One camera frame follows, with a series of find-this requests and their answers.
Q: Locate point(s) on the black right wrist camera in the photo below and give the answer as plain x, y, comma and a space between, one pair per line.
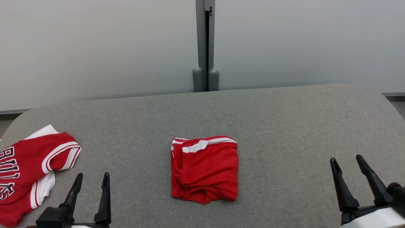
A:
399, 198

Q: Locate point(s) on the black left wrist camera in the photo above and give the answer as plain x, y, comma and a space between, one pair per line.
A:
52, 218

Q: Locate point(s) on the red shorts with white stripe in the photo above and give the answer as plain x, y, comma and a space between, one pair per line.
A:
205, 171

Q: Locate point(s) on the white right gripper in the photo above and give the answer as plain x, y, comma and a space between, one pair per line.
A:
376, 220

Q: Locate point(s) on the red Bulls basketball jersey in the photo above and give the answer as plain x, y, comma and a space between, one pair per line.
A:
28, 161

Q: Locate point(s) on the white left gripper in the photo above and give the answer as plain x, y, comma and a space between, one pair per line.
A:
91, 225

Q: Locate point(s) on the grey cylindrical post foot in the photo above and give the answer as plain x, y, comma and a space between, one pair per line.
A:
197, 79
214, 79

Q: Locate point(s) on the grey partition post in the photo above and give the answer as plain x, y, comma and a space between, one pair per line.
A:
201, 31

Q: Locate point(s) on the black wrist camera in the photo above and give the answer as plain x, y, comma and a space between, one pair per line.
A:
52, 218
399, 198

